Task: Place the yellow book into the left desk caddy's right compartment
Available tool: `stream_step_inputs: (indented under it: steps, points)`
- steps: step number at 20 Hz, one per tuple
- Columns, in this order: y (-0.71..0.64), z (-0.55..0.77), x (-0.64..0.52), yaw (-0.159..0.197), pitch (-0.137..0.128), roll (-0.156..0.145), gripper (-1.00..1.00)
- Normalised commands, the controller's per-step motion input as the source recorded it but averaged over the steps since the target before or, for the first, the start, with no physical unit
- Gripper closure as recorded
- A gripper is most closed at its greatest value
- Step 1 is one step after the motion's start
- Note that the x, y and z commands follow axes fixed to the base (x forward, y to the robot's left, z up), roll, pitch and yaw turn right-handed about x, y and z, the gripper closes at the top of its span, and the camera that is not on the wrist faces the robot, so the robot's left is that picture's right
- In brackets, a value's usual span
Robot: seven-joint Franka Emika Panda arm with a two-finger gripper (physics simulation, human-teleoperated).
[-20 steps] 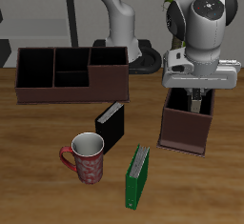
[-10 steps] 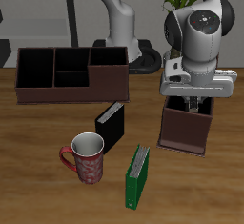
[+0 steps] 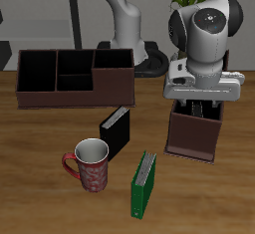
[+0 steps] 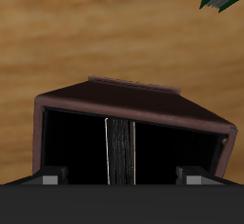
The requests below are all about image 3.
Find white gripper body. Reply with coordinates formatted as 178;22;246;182
162;71;246;102

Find dark brown desk caddy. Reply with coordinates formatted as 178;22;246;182
163;48;231;165
15;48;136;110

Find black book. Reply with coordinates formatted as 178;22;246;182
99;106;131;162

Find green book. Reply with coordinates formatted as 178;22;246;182
129;149;158;220

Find red patterned mug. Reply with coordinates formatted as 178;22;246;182
61;137;111;193

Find dark grey block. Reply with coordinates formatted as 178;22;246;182
0;40;14;73

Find flat black base plate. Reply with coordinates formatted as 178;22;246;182
96;40;170;79

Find black upright post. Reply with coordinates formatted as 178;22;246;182
67;0;84;50

